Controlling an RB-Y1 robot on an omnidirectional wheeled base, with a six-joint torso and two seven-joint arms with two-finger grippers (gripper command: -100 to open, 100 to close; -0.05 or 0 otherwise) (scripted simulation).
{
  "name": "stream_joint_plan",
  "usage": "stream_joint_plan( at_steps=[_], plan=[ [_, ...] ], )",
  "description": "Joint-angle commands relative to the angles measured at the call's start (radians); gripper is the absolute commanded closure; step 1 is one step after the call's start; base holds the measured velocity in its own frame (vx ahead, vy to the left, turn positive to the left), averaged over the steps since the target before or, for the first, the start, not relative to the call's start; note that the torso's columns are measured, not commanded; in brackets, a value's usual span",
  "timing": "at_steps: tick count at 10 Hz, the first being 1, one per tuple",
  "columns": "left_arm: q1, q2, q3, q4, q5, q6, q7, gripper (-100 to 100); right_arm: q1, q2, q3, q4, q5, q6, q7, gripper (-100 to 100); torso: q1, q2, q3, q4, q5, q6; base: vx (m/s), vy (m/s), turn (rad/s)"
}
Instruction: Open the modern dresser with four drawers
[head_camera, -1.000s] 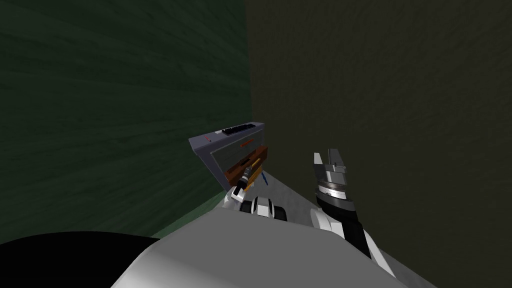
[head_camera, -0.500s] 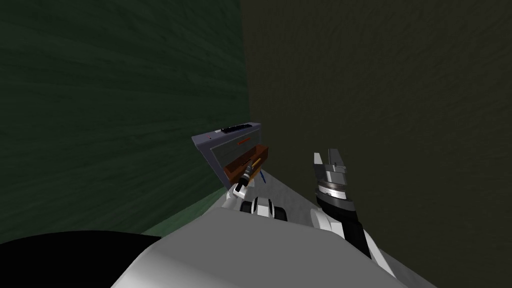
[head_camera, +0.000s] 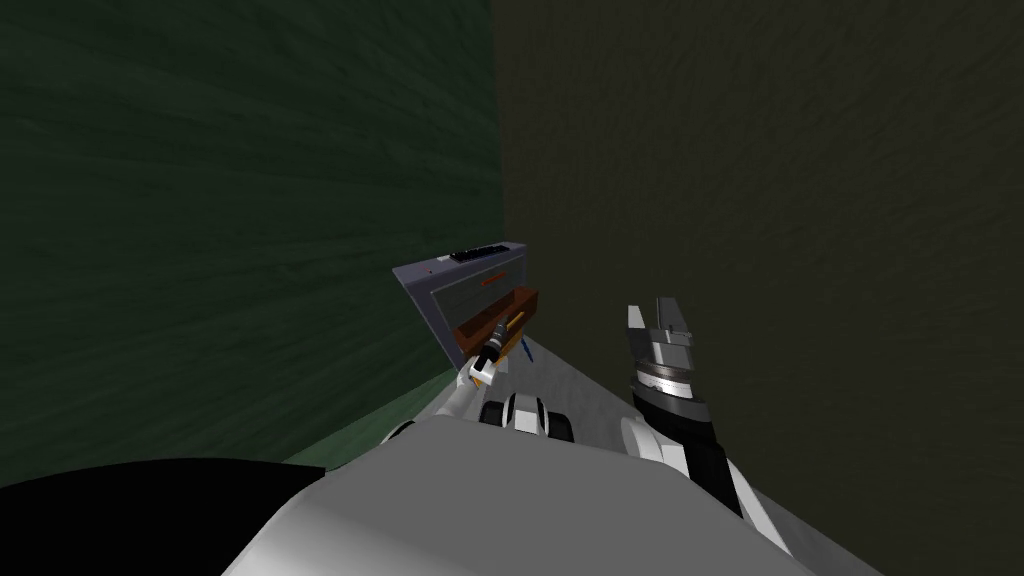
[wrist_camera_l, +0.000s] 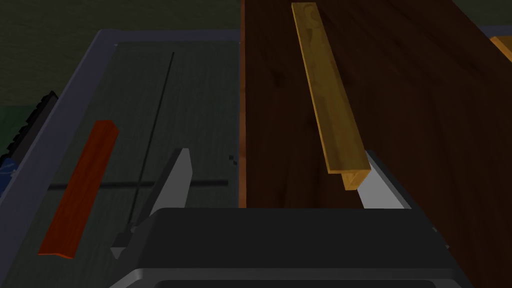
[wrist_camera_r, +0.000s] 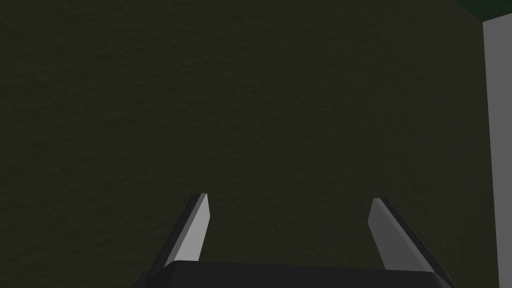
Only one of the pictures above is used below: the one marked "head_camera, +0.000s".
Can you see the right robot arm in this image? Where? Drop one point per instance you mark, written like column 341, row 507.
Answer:
column 680, row 416

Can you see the brown drawer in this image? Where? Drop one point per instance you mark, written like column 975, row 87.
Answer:
column 480, row 322

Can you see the grey drawer front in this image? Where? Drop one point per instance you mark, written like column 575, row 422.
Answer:
column 464, row 293

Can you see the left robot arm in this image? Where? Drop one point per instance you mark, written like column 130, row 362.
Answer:
column 120, row 520

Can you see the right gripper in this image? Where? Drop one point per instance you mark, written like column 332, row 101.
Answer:
column 664, row 349

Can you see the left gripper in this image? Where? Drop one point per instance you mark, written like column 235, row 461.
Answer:
column 495, row 342

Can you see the grey drawer cabinet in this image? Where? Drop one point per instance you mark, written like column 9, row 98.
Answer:
column 418, row 282

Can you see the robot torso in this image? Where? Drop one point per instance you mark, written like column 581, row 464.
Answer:
column 496, row 512

